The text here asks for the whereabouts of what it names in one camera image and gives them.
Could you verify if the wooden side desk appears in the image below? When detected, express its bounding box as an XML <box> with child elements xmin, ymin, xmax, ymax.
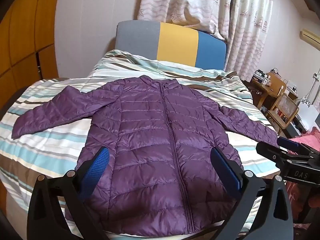
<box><xmin>250</xmin><ymin>70</ymin><xmax>299</xmax><ymax>110</ymax></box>

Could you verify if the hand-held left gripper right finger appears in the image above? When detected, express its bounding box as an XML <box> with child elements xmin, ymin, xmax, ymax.
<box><xmin>211</xmin><ymin>147</ymin><xmax>293</xmax><ymax>240</ymax></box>

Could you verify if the wooden wardrobe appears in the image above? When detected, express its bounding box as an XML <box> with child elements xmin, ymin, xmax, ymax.
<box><xmin>0</xmin><ymin>0</ymin><xmax>62</xmax><ymax>110</ymax></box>

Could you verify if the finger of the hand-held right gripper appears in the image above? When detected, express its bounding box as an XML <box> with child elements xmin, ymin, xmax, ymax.
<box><xmin>256</xmin><ymin>142</ymin><xmax>313</xmax><ymax>167</ymax></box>
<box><xmin>277</xmin><ymin>137</ymin><xmax>320</xmax><ymax>157</ymax></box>

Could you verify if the striped bed blanket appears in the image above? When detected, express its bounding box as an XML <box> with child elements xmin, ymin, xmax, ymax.
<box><xmin>0</xmin><ymin>49</ymin><xmax>283</xmax><ymax>240</ymax></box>

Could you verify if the wall air conditioner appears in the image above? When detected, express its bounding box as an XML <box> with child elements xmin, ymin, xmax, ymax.
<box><xmin>300</xmin><ymin>29</ymin><xmax>320</xmax><ymax>47</ymax></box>

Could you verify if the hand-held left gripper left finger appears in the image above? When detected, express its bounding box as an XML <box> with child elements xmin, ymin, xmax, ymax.
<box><xmin>27</xmin><ymin>146</ymin><xmax>110</xmax><ymax>240</ymax></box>

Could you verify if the white ship print curtain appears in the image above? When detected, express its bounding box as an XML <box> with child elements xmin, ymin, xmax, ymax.
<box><xmin>137</xmin><ymin>0</ymin><xmax>274</xmax><ymax>74</ymax></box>

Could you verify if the purple puffer jacket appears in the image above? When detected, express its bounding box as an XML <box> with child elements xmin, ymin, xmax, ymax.
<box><xmin>11</xmin><ymin>75</ymin><xmax>288</xmax><ymax>237</ymax></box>

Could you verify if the pink cloth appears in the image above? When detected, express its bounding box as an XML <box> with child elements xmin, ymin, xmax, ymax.
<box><xmin>285</xmin><ymin>127</ymin><xmax>320</xmax><ymax>227</ymax></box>

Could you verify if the grey yellow blue headboard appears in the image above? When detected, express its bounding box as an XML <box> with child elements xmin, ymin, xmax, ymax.
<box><xmin>114</xmin><ymin>20</ymin><xmax>227</xmax><ymax>70</ymax></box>

